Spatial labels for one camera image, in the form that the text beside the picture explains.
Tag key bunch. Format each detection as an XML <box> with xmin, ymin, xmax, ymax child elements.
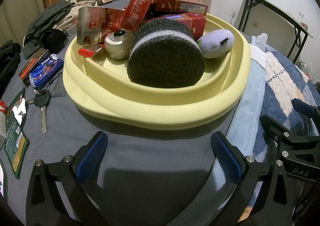
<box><xmin>25</xmin><ymin>87</ymin><xmax>52</xmax><ymax>134</ymax></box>

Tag blue checked blanket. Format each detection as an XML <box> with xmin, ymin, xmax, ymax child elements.
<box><xmin>235</xmin><ymin>51</ymin><xmax>320</xmax><ymax>216</ymax></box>

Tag light blue blanket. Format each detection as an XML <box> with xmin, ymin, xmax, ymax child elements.
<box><xmin>172</xmin><ymin>34</ymin><xmax>268</xmax><ymax>226</ymax></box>

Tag red carton with gold print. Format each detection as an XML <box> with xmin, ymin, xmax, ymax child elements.
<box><xmin>76</xmin><ymin>6</ymin><xmax>125</xmax><ymax>45</ymax></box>

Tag small silver box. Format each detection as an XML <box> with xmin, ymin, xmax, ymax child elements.
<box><xmin>62</xmin><ymin>25</ymin><xmax>77</xmax><ymax>37</ymax></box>

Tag red lighter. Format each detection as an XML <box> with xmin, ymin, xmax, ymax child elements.
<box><xmin>78</xmin><ymin>43</ymin><xmax>105</xmax><ymax>57</ymax></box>

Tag black cloth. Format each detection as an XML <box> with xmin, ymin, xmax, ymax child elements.
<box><xmin>0</xmin><ymin>40</ymin><xmax>22</xmax><ymax>92</ymax></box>

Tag long red box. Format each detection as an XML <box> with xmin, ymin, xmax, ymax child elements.
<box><xmin>120</xmin><ymin>0</ymin><xmax>157</xmax><ymax>33</ymax></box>

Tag grey mesh tag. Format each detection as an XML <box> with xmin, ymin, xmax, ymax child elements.
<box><xmin>50</xmin><ymin>73</ymin><xmax>67</xmax><ymax>97</ymax></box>

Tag beige cloth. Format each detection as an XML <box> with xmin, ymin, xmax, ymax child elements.
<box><xmin>56</xmin><ymin>0</ymin><xmax>98</xmax><ymax>32</ymax></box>

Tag dark red box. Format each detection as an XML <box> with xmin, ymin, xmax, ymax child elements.
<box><xmin>19</xmin><ymin>49</ymin><xmax>50</xmax><ymax>88</ymax></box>

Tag black round speaker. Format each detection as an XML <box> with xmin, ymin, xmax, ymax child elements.
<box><xmin>41</xmin><ymin>29</ymin><xmax>68</xmax><ymax>54</ymax></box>

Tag torn green packet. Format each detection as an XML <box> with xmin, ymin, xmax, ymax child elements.
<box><xmin>5</xmin><ymin>87</ymin><xmax>27</xmax><ymax>126</ymax></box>

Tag dark green cloth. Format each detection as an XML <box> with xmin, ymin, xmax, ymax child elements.
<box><xmin>24</xmin><ymin>0</ymin><xmax>75</xmax><ymax>58</ymax></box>

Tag dark knitted round sponge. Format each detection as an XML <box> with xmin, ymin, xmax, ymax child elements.
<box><xmin>127</xmin><ymin>17</ymin><xmax>206</xmax><ymax>89</ymax></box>

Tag silver round tin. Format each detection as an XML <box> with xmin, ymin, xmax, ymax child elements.
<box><xmin>104</xmin><ymin>30</ymin><xmax>135</xmax><ymax>60</ymax></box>

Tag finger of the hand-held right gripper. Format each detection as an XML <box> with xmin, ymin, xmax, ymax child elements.
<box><xmin>260</xmin><ymin>114</ymin><xmax>320</xmax><ymax>183</ymax></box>
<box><xmin>291</xmin><ymin>98</ymin><xmax>320</xmax><ymax>126</ymax></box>

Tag blue snack packet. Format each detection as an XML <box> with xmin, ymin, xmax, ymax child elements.
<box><xmin>29</xmin><ymin>54</ymin><xmax>64</xmax><ymax>87</ymax></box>

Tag yellow plastic basin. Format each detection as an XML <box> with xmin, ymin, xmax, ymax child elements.
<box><xmin>62</xmin><ymin>12</ymin><xmax>251</xmax><ymax>130</ymax></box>

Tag red cellophane-wrapped carton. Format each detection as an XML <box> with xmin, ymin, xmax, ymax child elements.
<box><xmin>142</xmin><ymin>12</ymin><xmax>207</xmax><ymax>40</ymax></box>

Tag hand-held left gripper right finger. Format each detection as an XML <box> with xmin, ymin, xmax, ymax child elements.
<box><xmin>171</xmin><ymin>132</ymin><xmax>295</xmax><ymax>226</ymax></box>

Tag flat green packet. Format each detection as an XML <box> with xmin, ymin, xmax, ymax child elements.
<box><xmin>3</xmin><ymin>125</ymin><xmax>30</xmax><ymax>180</ymax></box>

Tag red carton with white label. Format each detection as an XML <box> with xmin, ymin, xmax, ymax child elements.
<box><xmin>150</xmin><ymin>0</ymin><xmax>208</xmax><ymax>17</ymax></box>

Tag purple plush toy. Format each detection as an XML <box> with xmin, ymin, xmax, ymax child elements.
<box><xmin>196</xmin><ymin>29</ymin><xmax>235</xmax><ymax>59</ymax></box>

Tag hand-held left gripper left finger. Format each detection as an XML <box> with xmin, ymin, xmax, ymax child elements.
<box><xmin>25</xmin><ymin>131</ymin><xmax>110</xmax><ymax>226</ymax></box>

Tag grey bed sheet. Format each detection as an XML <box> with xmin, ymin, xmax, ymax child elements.
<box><xmin>0</xmin><ymin>0</ymin><xmax>240</xmax><ymax>226</ymax></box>

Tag white red box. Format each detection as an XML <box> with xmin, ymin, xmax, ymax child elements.
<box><xmin>0</xmin><ymin>101</ymin><xmax>7</xmax><ymax>144</ymax></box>

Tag black folding table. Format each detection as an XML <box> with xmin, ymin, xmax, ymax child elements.
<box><xmin>237</xmin><ymin>0</ymin><xmax>314</xmax><ymax>63</ymax></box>

